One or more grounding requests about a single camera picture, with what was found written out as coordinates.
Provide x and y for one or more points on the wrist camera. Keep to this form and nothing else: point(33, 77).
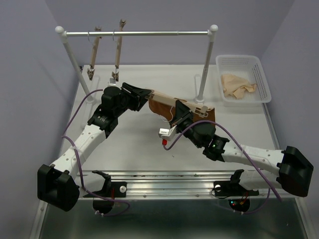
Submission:
point(167, 134)
point(112, 82)

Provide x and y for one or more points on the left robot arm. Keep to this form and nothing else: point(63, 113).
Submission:
point(62, 183)

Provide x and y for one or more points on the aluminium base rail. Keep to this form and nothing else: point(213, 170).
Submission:
point(173, 185)

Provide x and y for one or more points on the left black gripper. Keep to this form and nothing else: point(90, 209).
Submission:
point(136, 95)

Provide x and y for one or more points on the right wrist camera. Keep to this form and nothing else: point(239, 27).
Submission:
point(167, 134)

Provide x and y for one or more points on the white metal clothes rack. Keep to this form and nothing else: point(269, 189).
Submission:
point(210, 33)

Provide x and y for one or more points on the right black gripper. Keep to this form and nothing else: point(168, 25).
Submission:
point(182, 113)

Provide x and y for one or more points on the white plastic basket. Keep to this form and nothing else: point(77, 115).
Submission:
point(250, 68)

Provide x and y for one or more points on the beige clip hanger with underwear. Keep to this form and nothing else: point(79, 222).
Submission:
point(198, 109)

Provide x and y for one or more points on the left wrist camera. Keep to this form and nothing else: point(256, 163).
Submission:
point(112, 82)

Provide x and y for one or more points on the brown underwear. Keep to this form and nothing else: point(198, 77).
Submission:
point(168, 112)

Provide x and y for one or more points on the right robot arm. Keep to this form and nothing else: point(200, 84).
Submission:
point(286, 169)

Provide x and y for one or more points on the far left beige hanger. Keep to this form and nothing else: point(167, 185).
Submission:
point(95, 45)

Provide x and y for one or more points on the beige cloth in basket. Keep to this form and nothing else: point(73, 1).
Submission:
point(235, 86)

